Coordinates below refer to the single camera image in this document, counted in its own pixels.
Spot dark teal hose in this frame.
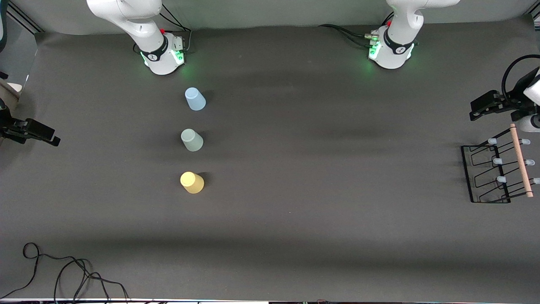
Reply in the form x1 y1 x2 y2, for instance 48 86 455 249
0 0 9 54

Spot light blue plastic cup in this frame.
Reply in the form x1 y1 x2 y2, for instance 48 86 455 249
185 87 207 111

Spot thin black loose cable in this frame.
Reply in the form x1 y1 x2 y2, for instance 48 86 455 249
0 242 130 303

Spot dark grey table mat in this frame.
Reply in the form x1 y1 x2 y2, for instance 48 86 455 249
0 15 540 303

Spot pale green plastic cup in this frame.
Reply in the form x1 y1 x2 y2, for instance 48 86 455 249
181 129 204 152

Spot black left arm base cables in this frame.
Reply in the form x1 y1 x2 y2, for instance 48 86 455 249
319 23 379 48

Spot black wire cup holder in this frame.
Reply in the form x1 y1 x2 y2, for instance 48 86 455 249
461 124 540 204

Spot white panel corner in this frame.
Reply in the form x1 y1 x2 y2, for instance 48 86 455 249
0 79 24 100

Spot yellow plastic cup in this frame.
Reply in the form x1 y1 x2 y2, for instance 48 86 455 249
180 171 205 194

